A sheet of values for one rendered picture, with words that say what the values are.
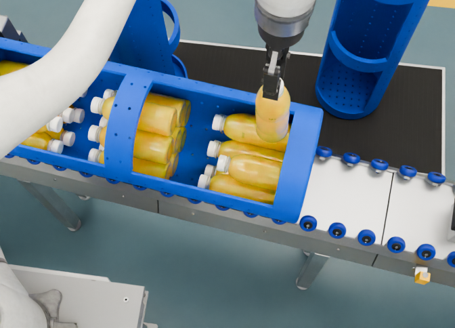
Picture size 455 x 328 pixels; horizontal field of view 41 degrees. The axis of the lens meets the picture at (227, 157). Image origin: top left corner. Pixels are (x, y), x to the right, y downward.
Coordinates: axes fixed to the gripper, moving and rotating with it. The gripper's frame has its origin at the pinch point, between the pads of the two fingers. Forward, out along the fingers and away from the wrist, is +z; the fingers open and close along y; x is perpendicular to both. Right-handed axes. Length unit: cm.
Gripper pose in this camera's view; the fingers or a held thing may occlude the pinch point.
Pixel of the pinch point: (273, 78)
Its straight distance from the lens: 113.2
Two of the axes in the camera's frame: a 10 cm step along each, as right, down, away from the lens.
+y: 2.5, -9.0, 3.5
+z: 0.1, 3.6, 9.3
